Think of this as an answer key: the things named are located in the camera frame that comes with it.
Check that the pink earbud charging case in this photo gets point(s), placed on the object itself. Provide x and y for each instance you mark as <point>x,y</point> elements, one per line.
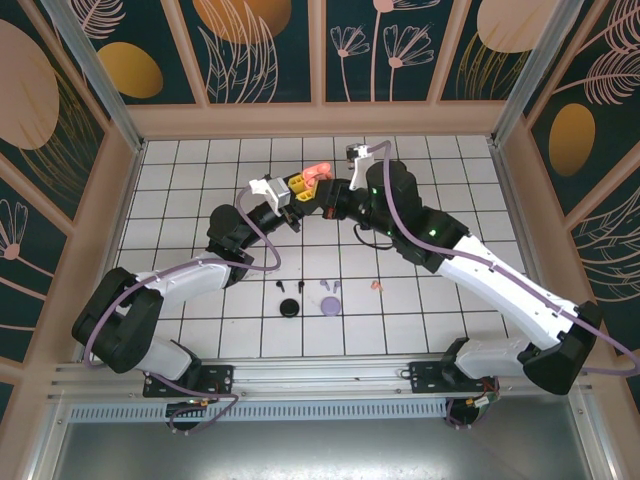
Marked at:
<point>315,172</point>

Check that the purple earbud charging case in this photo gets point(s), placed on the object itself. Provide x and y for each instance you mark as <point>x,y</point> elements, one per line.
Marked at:
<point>330,306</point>

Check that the black earbud charging case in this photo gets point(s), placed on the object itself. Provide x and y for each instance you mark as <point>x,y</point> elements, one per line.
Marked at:
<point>289,308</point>

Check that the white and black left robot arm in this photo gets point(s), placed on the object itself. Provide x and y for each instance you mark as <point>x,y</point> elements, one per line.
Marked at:
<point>185,280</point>

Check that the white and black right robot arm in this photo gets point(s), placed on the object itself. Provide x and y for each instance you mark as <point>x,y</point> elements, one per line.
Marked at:
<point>500,290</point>

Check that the grey metal sheet panel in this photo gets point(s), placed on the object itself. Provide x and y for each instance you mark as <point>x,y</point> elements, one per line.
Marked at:
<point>320,450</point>

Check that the aluminium side rail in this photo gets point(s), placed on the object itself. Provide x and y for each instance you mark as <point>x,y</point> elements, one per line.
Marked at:
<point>511,200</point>

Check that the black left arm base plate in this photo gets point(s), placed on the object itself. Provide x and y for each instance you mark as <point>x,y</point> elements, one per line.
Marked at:
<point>220,380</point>

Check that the aluminium mounting rail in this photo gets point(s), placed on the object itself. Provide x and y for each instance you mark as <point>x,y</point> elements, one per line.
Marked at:
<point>320,375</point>

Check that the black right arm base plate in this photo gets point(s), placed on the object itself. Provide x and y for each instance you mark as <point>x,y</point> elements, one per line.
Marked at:
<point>425,377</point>

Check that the aluminium frame post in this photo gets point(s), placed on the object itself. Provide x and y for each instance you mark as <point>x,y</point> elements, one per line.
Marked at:
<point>534,75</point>
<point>102,85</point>

